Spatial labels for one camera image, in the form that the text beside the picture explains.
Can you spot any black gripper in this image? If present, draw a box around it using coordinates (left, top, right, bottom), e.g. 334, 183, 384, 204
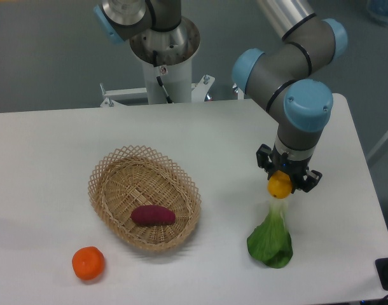
256, 144, 322, 193

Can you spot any yellow orange mango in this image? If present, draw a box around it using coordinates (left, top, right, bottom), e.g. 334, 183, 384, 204
267, 170, 293, 199

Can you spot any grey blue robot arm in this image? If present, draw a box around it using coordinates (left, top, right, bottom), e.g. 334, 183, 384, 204
94, 1, 348, 192

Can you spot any woven wicker basket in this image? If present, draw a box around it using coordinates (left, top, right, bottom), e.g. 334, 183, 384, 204
88, 146, 201, 252

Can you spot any green leafy bok choy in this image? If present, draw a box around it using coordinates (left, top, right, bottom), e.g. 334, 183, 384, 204
246, 199, 293, 269

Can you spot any black device at table edge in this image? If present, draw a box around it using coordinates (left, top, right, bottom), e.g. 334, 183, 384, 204
375, 257, 388, 291

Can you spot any purple sweet potato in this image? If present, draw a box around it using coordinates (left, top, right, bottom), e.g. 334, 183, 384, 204
130, 205, 176, 226

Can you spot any blue object top right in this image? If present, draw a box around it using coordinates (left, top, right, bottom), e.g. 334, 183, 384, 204
366, 0, 388, 27

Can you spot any orange tangerine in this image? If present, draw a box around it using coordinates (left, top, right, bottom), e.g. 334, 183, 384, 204
71, 247, 106, 281

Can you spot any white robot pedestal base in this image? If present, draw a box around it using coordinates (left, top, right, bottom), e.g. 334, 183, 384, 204
100, 17, 215, 107

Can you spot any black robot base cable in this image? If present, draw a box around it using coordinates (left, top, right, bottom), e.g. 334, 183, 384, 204
151, 50, 175, 104

